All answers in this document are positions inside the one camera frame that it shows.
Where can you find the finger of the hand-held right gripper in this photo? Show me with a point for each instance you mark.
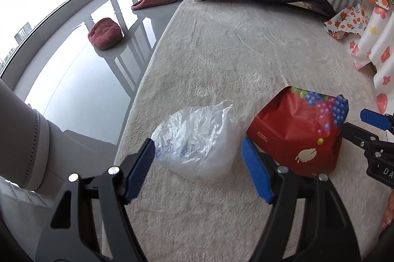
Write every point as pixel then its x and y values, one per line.
pixel 374 119
pixel 360 137

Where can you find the person's right hand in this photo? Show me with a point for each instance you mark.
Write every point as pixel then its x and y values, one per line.
pixel 389 211

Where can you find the cream rug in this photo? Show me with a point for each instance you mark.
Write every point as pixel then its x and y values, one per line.
pixel 231 65

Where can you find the red snack bag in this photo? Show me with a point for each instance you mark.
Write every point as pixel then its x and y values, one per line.
pixel 292 129

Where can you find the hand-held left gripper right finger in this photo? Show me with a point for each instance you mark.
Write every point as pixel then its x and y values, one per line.
pixel 255 172

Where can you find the orange fruit print cloth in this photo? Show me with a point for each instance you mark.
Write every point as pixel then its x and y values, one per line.
pixel 381 34

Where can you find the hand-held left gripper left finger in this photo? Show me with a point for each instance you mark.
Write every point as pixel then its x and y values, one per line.
pixel 141 171

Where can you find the clear plastic bag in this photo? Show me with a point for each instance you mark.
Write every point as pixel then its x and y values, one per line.
pixel 197 142

